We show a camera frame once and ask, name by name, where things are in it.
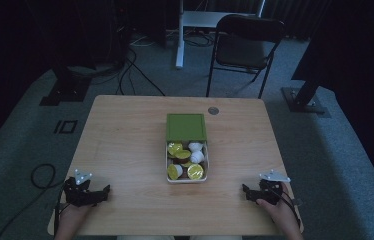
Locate black folding chair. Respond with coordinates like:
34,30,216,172
205,13,287,100

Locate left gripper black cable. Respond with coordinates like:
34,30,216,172
53,186,68,236

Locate black stand with bolted base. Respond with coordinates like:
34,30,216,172
281,74,332,119

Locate green box sleeve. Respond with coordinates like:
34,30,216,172
165,113,208,143

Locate person's left hand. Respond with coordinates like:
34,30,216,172
57,203,93,232

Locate looped black floor cable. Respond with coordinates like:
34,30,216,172
0,163,65,240

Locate white desk frame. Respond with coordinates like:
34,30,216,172
175,0,266,70

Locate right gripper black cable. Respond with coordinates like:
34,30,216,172
272,186,303,229

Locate black floor cables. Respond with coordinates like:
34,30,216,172
88,31,167,98

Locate white drawer tray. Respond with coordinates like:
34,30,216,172
164,140,210,184

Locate black stand with flat base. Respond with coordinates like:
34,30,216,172
38,63,93,107

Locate pile of yellow-lidded capsules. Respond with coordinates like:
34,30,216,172
166,141,206,181

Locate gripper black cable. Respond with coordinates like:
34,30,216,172
272,186,303,229
53,186,68,236

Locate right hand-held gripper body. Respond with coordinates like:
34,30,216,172
254,169,292,206

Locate person's right hand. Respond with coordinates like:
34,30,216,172
255,181,298,229

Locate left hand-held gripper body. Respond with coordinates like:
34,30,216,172
62,168,104,208

